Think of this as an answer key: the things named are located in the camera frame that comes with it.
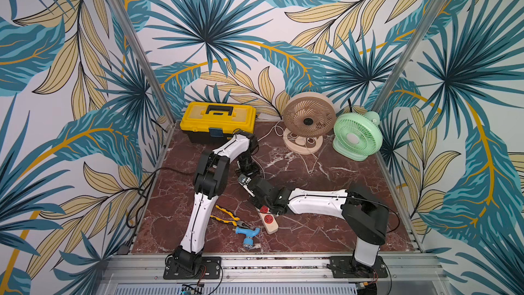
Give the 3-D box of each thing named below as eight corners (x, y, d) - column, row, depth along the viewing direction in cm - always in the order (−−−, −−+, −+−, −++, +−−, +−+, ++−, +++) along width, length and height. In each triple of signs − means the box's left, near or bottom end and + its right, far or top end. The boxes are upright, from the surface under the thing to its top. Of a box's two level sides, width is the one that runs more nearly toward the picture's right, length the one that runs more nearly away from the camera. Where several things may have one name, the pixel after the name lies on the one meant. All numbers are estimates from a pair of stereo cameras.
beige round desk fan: (284, 153, 108) (291, 108, 83) (282, 138, 114) (289, 92, 89) (324, 154, 108) (344, 108, 83) (321, 139, 114) (338, 92, 89)
